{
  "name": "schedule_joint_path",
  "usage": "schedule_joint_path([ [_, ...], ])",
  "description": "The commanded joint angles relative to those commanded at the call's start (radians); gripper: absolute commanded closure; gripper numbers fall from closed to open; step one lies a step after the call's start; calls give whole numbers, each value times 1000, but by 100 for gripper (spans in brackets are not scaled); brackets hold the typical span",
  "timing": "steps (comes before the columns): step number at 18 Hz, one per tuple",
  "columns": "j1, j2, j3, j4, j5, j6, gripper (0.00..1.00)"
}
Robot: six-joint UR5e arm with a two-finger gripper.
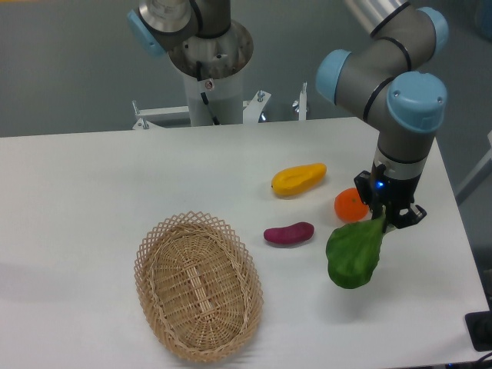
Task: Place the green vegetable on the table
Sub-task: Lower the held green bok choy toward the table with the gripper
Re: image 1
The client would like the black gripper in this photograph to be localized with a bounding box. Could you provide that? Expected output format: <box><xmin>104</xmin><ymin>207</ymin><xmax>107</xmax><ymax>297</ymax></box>
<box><xmin>354</xmin><ymin>158</ymin><xmax>427</xmax><ymax>229</ymax></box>

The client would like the green leaf vegetable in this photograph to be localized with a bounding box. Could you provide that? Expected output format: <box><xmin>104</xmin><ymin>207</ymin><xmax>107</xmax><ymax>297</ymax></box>
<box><xmin>325</xmin><ymin>213</ymin><xmax>386</xmax><ymax>289</ymax></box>

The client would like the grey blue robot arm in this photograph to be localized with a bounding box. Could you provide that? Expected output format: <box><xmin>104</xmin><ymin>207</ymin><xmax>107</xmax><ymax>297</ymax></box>
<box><xmin>127</xmin><ymin>1</ymin><xmax>448</xmax><ymax>229</ymax></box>

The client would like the orange fruit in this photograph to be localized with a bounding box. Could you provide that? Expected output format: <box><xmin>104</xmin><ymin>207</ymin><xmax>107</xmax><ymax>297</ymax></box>
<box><xmin>334</xmin><ymin>188</ymin><xmax>369</xmax><ymax>223</ymax></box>

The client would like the yellow papaya half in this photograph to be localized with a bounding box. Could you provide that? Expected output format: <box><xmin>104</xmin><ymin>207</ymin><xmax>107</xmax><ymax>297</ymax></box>
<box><xmin>271</xmin><ymin>163</ymin><xmax>327</xmax><ymax>197</ymax></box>

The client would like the purple sweet potato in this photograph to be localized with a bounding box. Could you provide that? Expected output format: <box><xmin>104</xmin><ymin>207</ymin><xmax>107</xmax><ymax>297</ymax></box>
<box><xmin>263</xmin><ymin>221</ymin><xmax>314</xmax><ymax>246</ymax></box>

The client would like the black device at table edge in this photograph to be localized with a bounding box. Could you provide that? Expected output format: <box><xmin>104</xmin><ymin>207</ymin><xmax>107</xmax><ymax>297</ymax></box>
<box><xmin>464</xmin><ymin>311</ymin><xmax>491</xmax><ymax>352</ymax></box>

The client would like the woven wicker basket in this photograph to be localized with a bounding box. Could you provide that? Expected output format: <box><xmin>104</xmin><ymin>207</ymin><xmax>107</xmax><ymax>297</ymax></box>
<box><xmin>134</xmin><ymin>211</ymin><xmax>264</xmax><ymax>363</ymax></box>

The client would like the white metal frame right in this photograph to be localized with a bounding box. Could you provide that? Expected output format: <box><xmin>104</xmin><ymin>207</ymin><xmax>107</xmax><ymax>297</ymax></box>
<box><xmin>454</xmin><ymin>132</ymin><xmax>491</xmax><ymax>206</ymax></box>

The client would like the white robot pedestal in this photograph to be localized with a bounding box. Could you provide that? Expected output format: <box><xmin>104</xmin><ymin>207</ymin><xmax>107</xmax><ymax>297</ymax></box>
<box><xmin>131</xmin><ymin>21</ymin><xmax>311</xmax><ymax>130</ymax></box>

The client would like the black cable on pedestal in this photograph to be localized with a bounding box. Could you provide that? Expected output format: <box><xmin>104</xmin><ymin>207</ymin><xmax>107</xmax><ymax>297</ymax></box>
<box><xmin>195</xmin><ymin>60</ymin><xmax>222</xmax><ymax>126</ymax></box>

